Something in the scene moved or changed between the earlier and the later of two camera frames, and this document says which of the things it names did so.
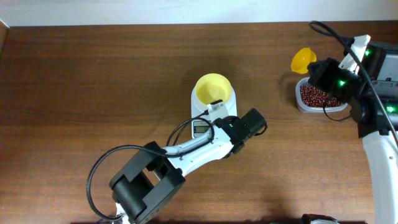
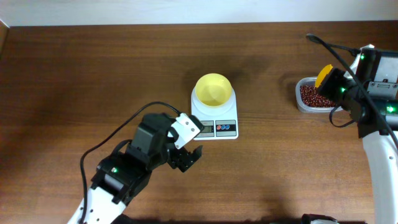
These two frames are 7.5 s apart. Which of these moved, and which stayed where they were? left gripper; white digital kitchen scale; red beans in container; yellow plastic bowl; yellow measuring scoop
Moved: left gripper; yellow measuring scoop
Stayed: red beans in container; yellow plastic bowl; white digital kitchen scale
